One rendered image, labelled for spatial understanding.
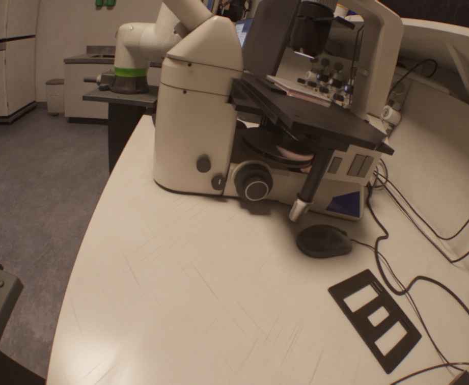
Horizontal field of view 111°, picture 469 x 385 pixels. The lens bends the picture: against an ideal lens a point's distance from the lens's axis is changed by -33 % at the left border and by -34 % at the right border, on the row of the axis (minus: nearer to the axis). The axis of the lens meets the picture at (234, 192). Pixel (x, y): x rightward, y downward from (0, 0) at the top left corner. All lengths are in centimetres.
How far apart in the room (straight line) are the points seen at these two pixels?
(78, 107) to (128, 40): 203
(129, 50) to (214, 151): 56
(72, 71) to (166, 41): 210
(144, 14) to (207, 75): 280
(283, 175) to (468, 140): 59
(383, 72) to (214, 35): 36
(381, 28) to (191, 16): 37
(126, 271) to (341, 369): 29
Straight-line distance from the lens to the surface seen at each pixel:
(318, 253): 40
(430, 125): 90
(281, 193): 47
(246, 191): 39
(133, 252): 34
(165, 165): 41
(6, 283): 29
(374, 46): 56
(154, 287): 30
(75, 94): 279
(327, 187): 49
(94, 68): 266
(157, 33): 76
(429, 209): 85
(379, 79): 56
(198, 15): 40
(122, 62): 87
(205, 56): 35
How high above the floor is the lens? 101
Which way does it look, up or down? 33 degrees down
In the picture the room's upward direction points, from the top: 16 degrees clockwise
